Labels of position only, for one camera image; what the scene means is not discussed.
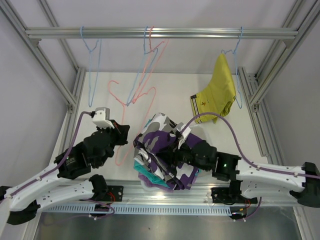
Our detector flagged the aluminium frame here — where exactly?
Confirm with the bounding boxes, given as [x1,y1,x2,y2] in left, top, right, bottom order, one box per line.
[0,0,320,240]

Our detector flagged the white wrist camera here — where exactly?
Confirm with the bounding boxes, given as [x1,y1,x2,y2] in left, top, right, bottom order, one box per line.
[175,122,191,149]
[92,107,114,129]

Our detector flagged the yellow trousers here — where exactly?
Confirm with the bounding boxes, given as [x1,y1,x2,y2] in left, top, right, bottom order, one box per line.
[190,53,236,117]

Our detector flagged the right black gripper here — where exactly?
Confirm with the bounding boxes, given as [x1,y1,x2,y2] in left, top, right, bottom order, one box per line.
[156,137,210,172]

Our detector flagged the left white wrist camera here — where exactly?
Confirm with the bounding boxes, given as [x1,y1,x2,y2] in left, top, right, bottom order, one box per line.
[92,107,114,129]

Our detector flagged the pink hanger of teal trousers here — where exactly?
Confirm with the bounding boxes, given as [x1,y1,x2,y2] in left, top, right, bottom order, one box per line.
[130,26,168,104]

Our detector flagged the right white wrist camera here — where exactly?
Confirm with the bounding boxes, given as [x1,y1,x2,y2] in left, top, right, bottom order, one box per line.
[175,122,191,149]

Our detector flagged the teal trousers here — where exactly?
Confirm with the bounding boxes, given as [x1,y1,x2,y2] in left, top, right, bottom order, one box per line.
[133,119,166,187]

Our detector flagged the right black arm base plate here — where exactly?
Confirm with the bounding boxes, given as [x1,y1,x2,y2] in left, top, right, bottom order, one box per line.
[211,187,259,222]

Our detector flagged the white slotted cable duct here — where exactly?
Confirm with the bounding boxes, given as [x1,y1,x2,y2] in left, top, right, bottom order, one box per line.
[45,203,232,216]

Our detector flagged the light blue wire hanger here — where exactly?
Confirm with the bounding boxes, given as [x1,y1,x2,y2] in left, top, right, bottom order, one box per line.
[80,26,102,107]

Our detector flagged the aluminium hanging rail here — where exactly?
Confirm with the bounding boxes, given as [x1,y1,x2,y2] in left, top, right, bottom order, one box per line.
[25,27,299,40]

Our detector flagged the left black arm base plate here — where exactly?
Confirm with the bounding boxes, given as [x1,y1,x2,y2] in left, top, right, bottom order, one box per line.
[78,185,125,216]

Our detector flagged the blue hanger of purple trousers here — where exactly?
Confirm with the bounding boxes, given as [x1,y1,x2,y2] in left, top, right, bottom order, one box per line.
[125,26,159,107]

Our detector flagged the blue hanger of yellow trousers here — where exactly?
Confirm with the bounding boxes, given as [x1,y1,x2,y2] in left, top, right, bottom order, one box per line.
[221,26,244,109]

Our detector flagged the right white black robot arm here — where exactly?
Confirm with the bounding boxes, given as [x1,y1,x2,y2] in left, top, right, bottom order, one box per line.
[157,140,320,208]

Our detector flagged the pink hanger of camouflage trousers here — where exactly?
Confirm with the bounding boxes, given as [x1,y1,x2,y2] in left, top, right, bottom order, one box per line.
[107,80,157,167]

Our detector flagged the grey purple camouflage trousers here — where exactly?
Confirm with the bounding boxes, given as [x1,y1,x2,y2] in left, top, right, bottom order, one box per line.
[133,113,200,192]

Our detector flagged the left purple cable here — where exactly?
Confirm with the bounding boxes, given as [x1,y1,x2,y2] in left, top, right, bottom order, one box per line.
[0,110,116,221]

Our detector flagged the white plastic basket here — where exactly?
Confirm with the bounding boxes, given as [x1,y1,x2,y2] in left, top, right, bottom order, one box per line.
[145,125,212,192]

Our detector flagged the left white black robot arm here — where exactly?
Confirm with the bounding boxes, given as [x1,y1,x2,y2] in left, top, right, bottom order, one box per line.
[0,120,130,227]

